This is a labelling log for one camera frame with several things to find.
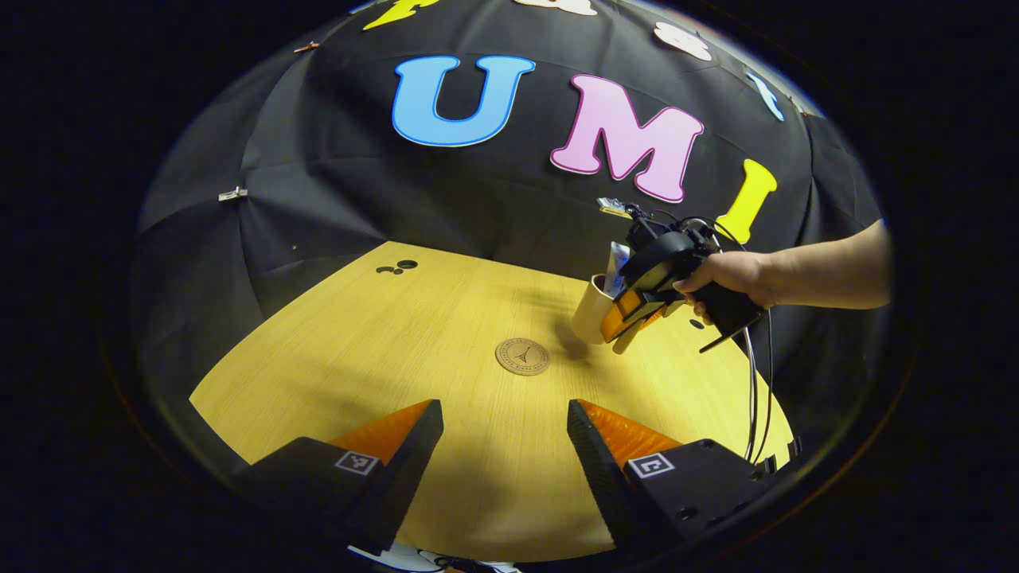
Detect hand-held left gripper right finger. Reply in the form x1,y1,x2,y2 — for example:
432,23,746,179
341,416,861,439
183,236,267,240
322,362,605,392
567,400,785,560

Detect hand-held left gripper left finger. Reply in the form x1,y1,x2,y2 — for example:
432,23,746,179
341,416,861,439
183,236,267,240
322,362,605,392
237,400,444,552

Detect beige cup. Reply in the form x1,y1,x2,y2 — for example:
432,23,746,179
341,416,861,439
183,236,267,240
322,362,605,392
570,274,662,355

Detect white toothpaste tube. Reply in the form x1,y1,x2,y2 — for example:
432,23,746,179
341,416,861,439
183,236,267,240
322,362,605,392
603,241,631,297

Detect round cork coaster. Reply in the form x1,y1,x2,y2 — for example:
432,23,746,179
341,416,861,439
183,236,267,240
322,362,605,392
495,337,551,376

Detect wooden desktop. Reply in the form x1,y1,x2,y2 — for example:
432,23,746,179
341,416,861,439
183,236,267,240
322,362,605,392
189,241,797,563

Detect black backdrop cloth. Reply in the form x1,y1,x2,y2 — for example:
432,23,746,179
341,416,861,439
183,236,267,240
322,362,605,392
131,0,888,446

